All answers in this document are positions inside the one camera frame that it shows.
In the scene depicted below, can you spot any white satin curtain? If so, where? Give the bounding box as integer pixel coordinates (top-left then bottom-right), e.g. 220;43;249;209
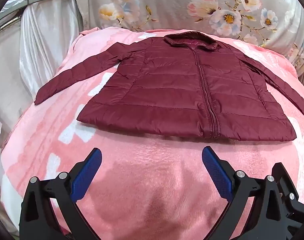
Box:
0;0;80;155

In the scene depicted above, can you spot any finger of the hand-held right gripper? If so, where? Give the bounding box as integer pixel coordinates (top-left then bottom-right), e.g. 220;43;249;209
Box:
272;162;304;240

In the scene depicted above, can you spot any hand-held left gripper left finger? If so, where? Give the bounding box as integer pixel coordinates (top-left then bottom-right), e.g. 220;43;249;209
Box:
19;147;103;240

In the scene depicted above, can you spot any maroon puffer jacket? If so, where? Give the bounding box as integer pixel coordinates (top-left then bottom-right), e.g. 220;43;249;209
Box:
34;31;304;142

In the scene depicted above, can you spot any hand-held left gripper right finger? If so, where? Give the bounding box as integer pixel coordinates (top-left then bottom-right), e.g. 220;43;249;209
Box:
201;146;292;240

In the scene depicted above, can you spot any grey floral quilt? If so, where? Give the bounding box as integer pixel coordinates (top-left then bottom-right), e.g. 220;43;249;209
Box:
74;0;304;78

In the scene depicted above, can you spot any pink printed blanket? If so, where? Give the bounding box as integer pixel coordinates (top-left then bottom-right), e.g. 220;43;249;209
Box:
0;27;304;240

